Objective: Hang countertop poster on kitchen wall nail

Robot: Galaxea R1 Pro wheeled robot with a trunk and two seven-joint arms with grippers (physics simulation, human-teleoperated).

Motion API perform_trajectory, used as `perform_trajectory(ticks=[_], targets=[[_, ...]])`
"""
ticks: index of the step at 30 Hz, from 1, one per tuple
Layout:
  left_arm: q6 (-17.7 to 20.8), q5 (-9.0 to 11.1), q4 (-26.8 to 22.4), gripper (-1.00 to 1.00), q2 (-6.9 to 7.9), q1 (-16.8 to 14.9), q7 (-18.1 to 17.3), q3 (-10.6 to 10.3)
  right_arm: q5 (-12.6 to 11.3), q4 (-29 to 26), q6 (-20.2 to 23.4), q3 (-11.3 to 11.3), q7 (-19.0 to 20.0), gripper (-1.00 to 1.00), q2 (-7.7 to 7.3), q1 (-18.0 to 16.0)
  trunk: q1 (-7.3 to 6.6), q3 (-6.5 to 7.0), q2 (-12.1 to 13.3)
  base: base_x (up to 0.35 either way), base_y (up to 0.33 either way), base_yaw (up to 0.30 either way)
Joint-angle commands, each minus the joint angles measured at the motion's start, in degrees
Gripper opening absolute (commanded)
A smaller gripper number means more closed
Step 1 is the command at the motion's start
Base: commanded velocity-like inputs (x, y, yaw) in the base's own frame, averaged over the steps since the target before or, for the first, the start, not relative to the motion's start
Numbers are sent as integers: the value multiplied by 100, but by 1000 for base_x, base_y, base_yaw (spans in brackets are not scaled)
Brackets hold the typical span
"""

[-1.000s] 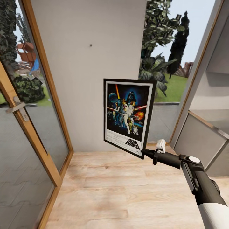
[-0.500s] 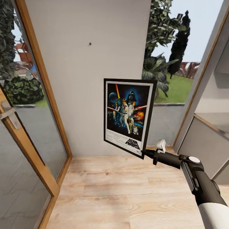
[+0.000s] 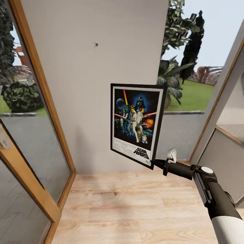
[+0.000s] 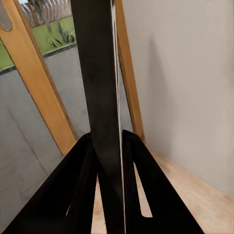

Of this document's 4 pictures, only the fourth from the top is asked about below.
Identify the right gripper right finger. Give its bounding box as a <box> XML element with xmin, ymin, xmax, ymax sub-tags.
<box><xmin>122</xmin><ymin>130</ymin><xmax>205</xmax><ymax>234</ymax></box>

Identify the poster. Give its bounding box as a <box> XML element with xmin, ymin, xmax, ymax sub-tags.
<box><xmin>70</xmin><ymin>0</ymin><xmax>125</xmax><ymax>234</ymax></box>

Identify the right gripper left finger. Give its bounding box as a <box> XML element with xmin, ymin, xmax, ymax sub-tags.
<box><xmin>2</xmin><ymin>132</ymin><xmax>98</xmax><ymax>234</ymax></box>

